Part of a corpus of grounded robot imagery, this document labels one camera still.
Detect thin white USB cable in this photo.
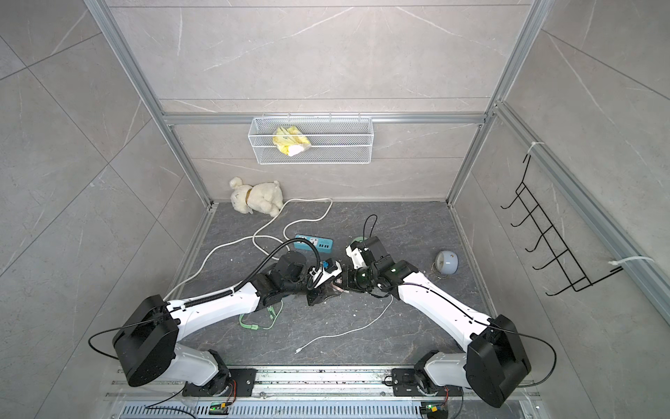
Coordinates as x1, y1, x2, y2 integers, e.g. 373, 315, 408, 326
294, 294, 394, 355

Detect teal power strip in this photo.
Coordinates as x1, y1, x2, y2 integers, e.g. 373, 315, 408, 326
293, 234, 334, 254

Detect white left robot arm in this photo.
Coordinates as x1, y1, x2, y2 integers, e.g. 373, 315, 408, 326
87, 237, 323, 387

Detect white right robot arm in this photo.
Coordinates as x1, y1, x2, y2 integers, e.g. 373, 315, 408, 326
345, 214, 545, 408

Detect grey round alarm clock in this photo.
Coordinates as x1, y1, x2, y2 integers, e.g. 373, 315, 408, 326
434, 250, 459, 275

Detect cream plush toy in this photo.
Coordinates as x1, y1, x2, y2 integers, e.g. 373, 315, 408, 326
230, 177, 284, 218

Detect yellow crumpled bag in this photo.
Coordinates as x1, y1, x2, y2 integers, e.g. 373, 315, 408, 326
272, 126, 312, 157

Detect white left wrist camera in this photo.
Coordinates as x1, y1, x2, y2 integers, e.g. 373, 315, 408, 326
307, 258, 343, 290

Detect green charging cable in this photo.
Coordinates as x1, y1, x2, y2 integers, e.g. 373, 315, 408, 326
239, 299, 284, 332

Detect thick white power cord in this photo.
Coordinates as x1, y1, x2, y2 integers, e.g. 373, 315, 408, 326
164, 197, 334, 300

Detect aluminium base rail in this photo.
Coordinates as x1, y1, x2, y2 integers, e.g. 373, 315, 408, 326
95, 366, 548, 418

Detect white wire mesh basket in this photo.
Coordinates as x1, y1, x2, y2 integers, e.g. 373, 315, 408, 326
248, 116, 374, 165

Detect black wall hook rack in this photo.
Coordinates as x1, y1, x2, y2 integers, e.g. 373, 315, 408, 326
501, 155, 624, 297

